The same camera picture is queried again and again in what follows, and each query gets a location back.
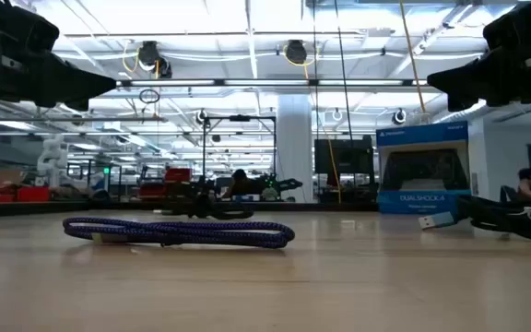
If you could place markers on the blue DualShock 4 box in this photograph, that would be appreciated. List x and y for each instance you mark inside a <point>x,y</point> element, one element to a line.
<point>422,133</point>

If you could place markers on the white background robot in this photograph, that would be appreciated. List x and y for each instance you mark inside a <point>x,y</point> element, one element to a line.
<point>53,157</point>

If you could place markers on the red storage bin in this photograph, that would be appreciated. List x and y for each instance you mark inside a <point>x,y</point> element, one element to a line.
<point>32,194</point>
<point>178,175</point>

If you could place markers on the person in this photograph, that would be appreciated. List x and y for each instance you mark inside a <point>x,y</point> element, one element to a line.
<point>526,177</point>
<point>240,182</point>

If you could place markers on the black cabinet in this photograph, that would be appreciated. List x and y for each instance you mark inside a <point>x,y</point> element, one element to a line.
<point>344,157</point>

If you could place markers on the white pillar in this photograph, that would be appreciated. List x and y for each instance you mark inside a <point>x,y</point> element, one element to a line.
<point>295,147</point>

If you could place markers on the long ceiling light bar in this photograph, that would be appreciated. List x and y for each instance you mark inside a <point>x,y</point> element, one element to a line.
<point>265,83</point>

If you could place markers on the black aluminium table frame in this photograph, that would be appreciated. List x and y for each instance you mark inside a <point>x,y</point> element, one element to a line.
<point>62,208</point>

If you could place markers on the black metal frame rig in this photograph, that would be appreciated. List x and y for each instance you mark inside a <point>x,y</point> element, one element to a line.
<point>204,147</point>

